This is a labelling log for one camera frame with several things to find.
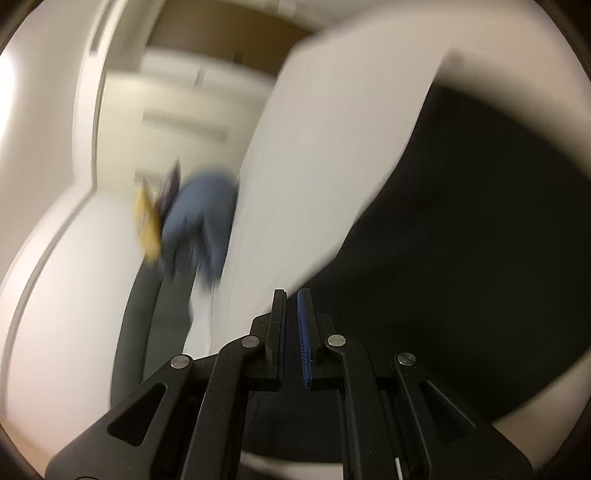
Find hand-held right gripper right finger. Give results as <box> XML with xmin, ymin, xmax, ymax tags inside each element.
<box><xmin>298</xmin><ymin>289</ymin><xmax>537</xmax><ymax>480</ymax></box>

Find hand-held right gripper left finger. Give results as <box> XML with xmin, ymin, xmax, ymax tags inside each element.
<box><xmin>44</xmin><ymin>289</ymin><xmax>288</xmax><ymax>480</ymax></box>

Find black pants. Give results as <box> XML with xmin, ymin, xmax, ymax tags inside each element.
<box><xmin>245</xmin><ymin>83</ymin><xmax>591</xmax><ymax>464</ymax></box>

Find white pillow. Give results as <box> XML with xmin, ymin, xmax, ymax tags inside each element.
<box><xmin>184</xmin><ymin>274</ymin><xmax>219</xmax><ymax>357</ymax></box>

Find grey padded headboard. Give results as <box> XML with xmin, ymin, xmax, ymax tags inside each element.
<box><xmin>110</xmin><ymin>265</ymin><xmax>218</xmax><ymax>409</ymax></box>

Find rolled blue duvet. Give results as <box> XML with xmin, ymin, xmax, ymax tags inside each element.
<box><xmin>161</xmin><ymin>172</ymin><xmax>239</xmax><ymax>283</ymax></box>

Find yellow cushion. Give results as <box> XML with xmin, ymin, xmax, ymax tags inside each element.
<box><xmin>133</xmin><ymin>181</ymin><xmax>164</xmax><ymax>265</ymax></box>

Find white bed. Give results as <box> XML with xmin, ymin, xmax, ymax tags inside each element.
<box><xmin>185</xmin><ymin>14</ymin><xmax>591</xmax><ymax>480</ymax></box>

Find purple cushion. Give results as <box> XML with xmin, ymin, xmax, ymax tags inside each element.
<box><xmin>158</xmin><ymin>158</ymin><xmax>182</xmax><ymax>219</ymax></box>

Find white wardrobe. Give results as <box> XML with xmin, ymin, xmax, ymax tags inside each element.
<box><xmin>100</xmin><ymin>50</ymin><xmax>274</xmax><ymax>188</ymax></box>

